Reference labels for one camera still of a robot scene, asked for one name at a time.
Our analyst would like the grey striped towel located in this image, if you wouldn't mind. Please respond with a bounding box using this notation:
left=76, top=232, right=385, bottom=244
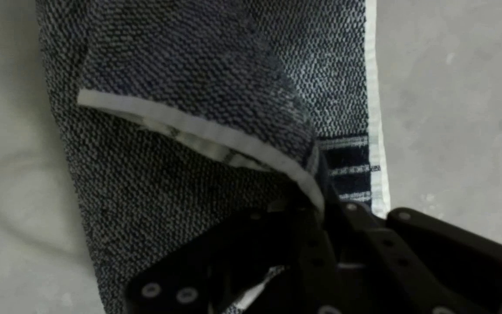
left=34, top=0, right=394, bottom=314

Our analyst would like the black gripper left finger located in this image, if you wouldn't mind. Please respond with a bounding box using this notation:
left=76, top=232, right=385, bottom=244
left=125, top=201, right=345, bottom=314

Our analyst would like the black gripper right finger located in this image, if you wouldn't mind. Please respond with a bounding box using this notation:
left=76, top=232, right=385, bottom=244
left=315, top=152, right=502, bottom=314

